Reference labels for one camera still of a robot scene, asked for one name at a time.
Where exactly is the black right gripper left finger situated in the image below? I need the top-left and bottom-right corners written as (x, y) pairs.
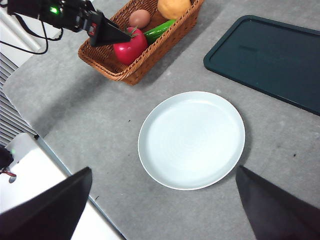
top-left (0, 166), bottom-right (93, 240)

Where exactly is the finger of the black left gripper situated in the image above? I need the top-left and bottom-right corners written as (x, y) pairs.
top-left (89, 11), bottom-right (132, 48)

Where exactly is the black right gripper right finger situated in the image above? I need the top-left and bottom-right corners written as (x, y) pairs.
top-left (235, 165), bottom-right (320, 240)

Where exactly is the red tomato with green stem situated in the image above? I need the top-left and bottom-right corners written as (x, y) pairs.
top-left (112, 26), bottom-right (149, 66)

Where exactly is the brown wicker basket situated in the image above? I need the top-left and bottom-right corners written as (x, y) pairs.
top-left (77, 0), bottom-right (206, 86)

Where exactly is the pale brown egg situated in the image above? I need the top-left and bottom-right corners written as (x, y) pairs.
top-left (128, 9), bottom-right (152, 29)

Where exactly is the green chili pepper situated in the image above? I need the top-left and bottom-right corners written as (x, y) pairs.
top-left (143, 19), bottom-right (177, 45)

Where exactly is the grey ribbed panel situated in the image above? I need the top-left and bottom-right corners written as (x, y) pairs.
top-left (0, 53), bottom-right (39, 149)

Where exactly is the pale grey round plate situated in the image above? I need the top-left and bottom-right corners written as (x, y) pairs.
top-left (137, 91), bottom-right (246, 191)

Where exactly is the dark green rectangular tray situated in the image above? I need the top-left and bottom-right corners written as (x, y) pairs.
top-left (203, 14), bottom-right (320, 116)

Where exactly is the black cable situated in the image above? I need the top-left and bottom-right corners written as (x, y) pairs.
top-left (41, 21), bottom-right (64, 42)
top-left (0, 12), bottom-right (49, 55)

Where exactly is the red wire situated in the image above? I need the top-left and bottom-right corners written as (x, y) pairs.
top-left (0, 169), bottom-right (17, 184)

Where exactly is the white metal frame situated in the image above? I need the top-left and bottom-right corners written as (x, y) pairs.
top-left (0, 4), bottom-right (65, 69)

